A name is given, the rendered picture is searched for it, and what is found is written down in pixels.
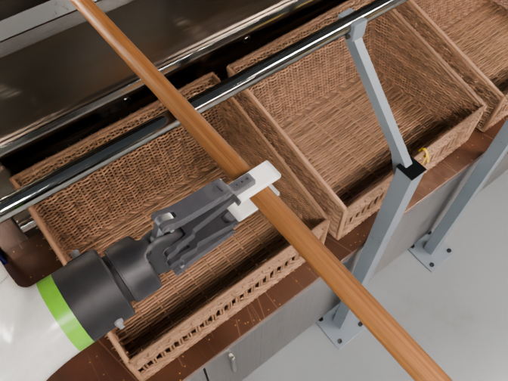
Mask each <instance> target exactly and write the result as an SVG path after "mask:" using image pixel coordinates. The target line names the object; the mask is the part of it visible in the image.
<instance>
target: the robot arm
mask: <svg viewBox="0 0 508 381"><path fill-rule="evenodd" d="M280 177H281V174H280V173H279V172H278V171H277V170H276V169H275V168H274V167H273V166H272V165H271V164H270V163H269V161H267V160H266V161H264V162H263V163H262V164H260V165H258V166H256V167H255V168H254V169H252V170H250V171H249V172H247V173H246V174H244V175H242V176H240V177H239V178H238V179H236V180H235V181H232V182H231V183H230V184H225V183H224V182H223V181H222V179H221V178H218V179H216V180H214V181H213V182H211V183H209V184H208V185H206V186H204V187H202V188H200V189H199V190H197V191H195V192H193V193H192V194H190V195H188V196H187V197H185V198H184V199H182V200H179V201H178V202H177V203H174V204H173V205H171V206H169V207H167V208H165V209H161V210H158V211H155V212H154V213H153V214H152V215H151V218H152V219H153V221H154V226H153V229H152V230H150V231H148V232H147V233H146V234H145V235H144V236H143V237H142V238H141V239H140V240H135V239H134V238H133V237H130V236H126V237H124V238H122V239H121V240H119V241H118V242H116V243H114V244H113V245H111V246H109V247H108V248H106V249H105V250H106V251H105V252H104V254H105V256H103V257H100V256H99V254H98V252H97V251H96V250H95V249H90V250H89V251H85V252H84V253H82V254H80V253H79V251H78V250H77V249H76V250H73V251H72V252H71V256H72V257H73V259H72V260H71V261H69V262H68V263H67V264H66V265H65V266H63V267H62V268H60V269H58V270H56V271H55V272H53V273H52V274H50V275H48V276H47V277H45V278H43V279H42V280H40V281H39V282H37V283H35V284H33V285H32V286H30V287H20V286H18V285H17V284H16V283H15V282H14V280H13V279H12V277H11V276H10V274H9V273H8V272H7V271H6V269H5V267H4V265H3V264H2V263H1V261H0V381H46V380H47V379H48V378H49V377H50V376H51V375H52V374H53V373H55V372H56V371H57V370H58V369H59V368H60V367H62V366H63V365H64V364H65V363H66V362H68V360H70V359H71V358H72V357H74V356H75V355H77V354H78V353H80V352H81V351H82V350H83V349H85V348H87V347H88V346H90V345H91V344H92V343H93V342H96V341H97V340H98V339H100V338H101V337H102V336H104V335H106V334H107V333H109V332H110V331H111V330H113V329H114V328H116V327H118V328H119V329H120V330H121V329H123V328H124V327H125V326H124V323H123V322H124V321H126V320H128V319H129V318H130V317H132V316H133V315H135V310H134V308H133V307H132V304H131V303H130V302H132V301H133V300H135V301H136V302H141V301H142V300H144V299H146V298H147V297H148V296H150V295H151V294H153V293H155V292H156V291H157V290H159V289H160V287H161V286H162V282H161V280H160V277H159V275H161V274H163V273H165V272H167V271H169V270H172V271H173V272H174V273H175V275H176V276H179V275H180V274H182V273H183V272H184V271H185V270H186V269H187V268H188V267H190V266H191V265H192V264H193V263H195V262H196V261H197V260H199V259H200V258H202V257H203V256H204V255H205V254H207V253H208V252H210V251H211V250H213V249H214V248H216V247H217V246H218V245H220V244H221V243H223V242H224V241H226V240H227V239H228V238H229V237H231V236H233V235H234V234H235V230H234V228H235V227H236V226H237V225H238V224H239V221H242V220H243V219H245V218H246V217H247V216H249V215H251V214H252V213H254V212H255V211H256V210H258V208H257V207H256V206H255V204H254V203H253V202H252V201H251V200H250V199H249V198H250V197H251V196H253V195H255V194H257V193H258V192H259V191H261V190H262V189H264V188H265V187H267V186H269V187H270V189H272V190H273V192H275V193H276V195H278V196H279V193H280V192H279V191H278V190H277V189H276V188H275V187H274V186H273V185H272V183H273V182H275V181H276V180H277V179H279V178H280ZM180 227H182V228H183V229H181V228H180Z"/></svg>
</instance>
